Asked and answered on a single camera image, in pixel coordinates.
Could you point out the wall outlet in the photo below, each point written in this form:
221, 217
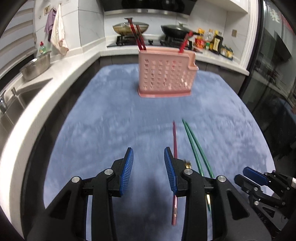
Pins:
234, 33

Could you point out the green dish soap bottle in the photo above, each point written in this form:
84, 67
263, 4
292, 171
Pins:
42, 49

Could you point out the pink perforated utensil holder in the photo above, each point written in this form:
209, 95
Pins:
161, 76

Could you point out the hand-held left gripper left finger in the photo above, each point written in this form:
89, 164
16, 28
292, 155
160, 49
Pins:
127, 171

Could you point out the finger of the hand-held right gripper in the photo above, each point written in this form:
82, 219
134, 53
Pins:
253, 172
242, 182

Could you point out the steel sink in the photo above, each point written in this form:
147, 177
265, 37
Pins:
20, 102

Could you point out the range hood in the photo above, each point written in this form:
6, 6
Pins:
148, 5

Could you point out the chrome faucet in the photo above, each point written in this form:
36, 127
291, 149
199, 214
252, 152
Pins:
2, 102

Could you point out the green chopstick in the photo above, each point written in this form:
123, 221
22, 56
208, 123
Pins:
201, 153
193, 150

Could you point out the gold flower spoon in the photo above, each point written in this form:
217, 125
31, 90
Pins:
187, 165

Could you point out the black gas stove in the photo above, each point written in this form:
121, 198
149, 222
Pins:
124, 41

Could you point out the white hanging towel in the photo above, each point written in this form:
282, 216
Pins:
57, 34

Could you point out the wok with glass lid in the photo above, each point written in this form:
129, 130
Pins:
122, 29

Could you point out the black wok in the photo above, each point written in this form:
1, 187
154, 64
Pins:
173, 29

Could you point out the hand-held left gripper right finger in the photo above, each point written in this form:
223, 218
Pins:
170, 171

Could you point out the red seasoning packet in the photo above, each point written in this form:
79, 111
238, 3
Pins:
200, 42

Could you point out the metal basin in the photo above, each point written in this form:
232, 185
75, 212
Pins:
34, 68

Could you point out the white kitchen counter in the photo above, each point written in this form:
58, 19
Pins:
76, 62

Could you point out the purple hanging cloth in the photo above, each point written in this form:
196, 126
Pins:
49, 23

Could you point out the yellow seasoning packet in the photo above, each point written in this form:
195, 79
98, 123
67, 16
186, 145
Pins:
200, 32

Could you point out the window blinds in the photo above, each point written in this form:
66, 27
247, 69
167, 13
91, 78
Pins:
16, 44

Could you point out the clear plastic bottle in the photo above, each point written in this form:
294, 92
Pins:
210, 34

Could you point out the dark red chopstick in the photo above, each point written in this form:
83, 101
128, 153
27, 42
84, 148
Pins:
189, 37
141, 38
175, 143

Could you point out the glass sliding door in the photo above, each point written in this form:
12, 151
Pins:
270, 69

